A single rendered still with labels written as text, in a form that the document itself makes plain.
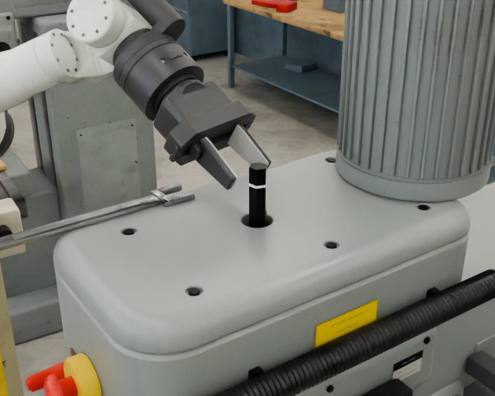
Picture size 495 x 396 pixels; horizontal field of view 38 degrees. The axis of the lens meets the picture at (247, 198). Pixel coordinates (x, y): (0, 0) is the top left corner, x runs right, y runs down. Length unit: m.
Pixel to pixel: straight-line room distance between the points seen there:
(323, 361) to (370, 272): 0.11
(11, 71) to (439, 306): 0.60
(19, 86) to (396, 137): 0.48
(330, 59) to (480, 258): 6.32
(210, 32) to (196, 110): 7.49
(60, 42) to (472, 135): 0.53
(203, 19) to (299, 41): 1.20
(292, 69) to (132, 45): 6.32
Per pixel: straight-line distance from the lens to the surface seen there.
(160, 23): 0.89
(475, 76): 0.87
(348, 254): 0.79
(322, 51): 7.40
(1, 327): 2.88
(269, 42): 8.10
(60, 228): 0.84
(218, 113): 0.84
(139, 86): 0.86
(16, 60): 0.98
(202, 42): 8.29
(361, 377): 0.91
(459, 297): 0.90
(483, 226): 1.16
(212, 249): 0.79
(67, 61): 0.97
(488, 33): 0.87
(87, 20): 0.89
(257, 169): 0.81
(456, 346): 1.05
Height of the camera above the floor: 2.29
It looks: 27 degrees down
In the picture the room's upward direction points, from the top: straight up
